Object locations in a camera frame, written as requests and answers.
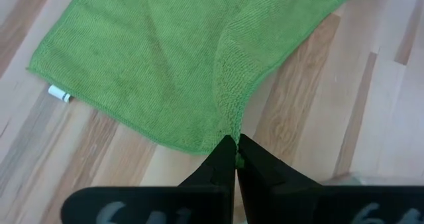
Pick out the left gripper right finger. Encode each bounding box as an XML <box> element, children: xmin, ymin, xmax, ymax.
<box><xmin>236</xmin><ymin>133</ymin><xmax>424</xmax><ymax>224</ymax></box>

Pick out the clear plastic bin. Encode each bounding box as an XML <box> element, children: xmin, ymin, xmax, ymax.
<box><xmin>321</xmin><ymin>170</ymin><xmax>424</xmax><ymax>187</ymax></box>

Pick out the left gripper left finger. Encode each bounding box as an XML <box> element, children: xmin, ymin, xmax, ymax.
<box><xmin>60</xmin><ymin>134</ymin><xmax>238</xmax><ymax>224</ymax></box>

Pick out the bright green microfiber towel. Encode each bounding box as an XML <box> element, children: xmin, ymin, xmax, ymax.
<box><xmin>26</xmin><ymin>0</ymin><xmax>362</xmax><ymax>168</ymax></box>

